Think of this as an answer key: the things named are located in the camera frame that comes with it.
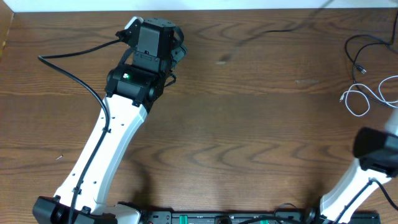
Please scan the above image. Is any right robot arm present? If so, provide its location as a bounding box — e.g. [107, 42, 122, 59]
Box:
[320, 109, 397, 223]

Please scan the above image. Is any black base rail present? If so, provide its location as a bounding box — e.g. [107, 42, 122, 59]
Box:
[136, 208, 382, 224]

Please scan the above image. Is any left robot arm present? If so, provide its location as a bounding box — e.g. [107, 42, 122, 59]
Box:
[32, 17, 187, 223]

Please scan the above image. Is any long black cable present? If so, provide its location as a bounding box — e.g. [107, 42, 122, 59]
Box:
[343, 9, 398, 108]

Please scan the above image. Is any short black cable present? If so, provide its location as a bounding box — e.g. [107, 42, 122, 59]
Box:
[216, 0, 335, 66]

